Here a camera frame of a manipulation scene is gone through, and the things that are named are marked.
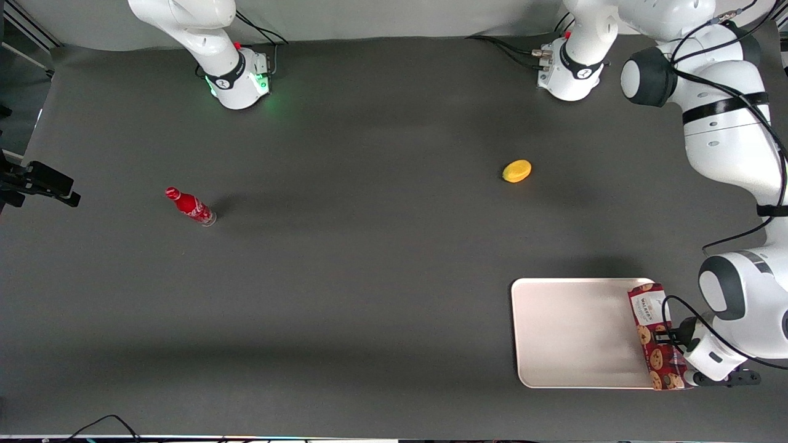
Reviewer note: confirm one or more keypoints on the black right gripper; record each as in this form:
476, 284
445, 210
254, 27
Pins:
38, 176

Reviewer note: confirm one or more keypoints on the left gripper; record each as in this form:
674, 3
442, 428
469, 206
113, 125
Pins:
675, 336

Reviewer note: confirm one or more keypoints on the red cookie box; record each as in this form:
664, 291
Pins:
659, 351

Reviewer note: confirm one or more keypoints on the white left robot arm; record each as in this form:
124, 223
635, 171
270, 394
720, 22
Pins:
720, 123

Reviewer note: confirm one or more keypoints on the beige rectangular tray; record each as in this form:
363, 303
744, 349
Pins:
572, 332

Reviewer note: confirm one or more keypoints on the red cola bottle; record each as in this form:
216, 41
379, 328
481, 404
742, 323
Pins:
191, 207

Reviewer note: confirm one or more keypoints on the yellow lemon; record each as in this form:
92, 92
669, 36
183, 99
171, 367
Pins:
517, 171

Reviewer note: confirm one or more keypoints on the metal frame rail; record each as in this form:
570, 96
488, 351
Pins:
31, 27

